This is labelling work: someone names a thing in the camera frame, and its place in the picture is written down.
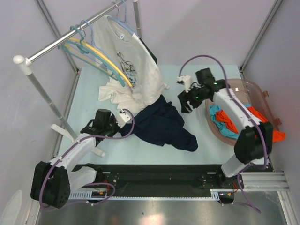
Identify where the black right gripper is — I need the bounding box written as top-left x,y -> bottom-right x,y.
177,83 -> 208,114

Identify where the navy blue t-shirt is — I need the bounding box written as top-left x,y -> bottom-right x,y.
132,95 -> 198,152

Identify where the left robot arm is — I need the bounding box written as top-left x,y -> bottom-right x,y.
30,109 -> 131,209

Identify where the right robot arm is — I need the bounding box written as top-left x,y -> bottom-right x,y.
177,68 -> 273,188

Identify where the white printed t-shirt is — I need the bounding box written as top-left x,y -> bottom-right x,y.
93,15 -> 167,113

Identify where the green hanger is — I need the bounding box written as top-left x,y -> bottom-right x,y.
58,24 -> 126,87

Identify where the yellow hanger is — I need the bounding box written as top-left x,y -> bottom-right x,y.
61,37 -> 133,88

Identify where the light blue hanger with shirt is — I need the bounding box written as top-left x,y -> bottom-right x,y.
107,0 -> 139,37

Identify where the turquoise garment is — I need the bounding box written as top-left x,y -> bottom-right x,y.
209,105 -> 239,139

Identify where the pink translucent plastic basket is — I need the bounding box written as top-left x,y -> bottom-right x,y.
205,78 -> 282,147

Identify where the orange garment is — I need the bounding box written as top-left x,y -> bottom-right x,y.
215,105 -> 286,143

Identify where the silver clothes rack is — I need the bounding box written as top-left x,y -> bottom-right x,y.
13,0 -> 143,158

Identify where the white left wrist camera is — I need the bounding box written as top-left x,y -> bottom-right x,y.
116,109 -> 132,128

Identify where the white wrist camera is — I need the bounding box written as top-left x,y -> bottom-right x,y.
116,109 -> 132,128
177,75 -> 193,92

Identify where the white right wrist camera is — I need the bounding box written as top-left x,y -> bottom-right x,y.
177,75 -> 193,92

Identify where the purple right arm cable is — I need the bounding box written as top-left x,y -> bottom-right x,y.
179,54 -> 270,171

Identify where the white slotted cable duct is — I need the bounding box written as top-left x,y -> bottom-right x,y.
69,188 -> 222,201

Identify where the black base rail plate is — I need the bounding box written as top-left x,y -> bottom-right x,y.
72,164 -> 274,204

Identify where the aluminium extrusion rail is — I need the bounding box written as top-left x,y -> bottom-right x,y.
241,172 -> 289,192

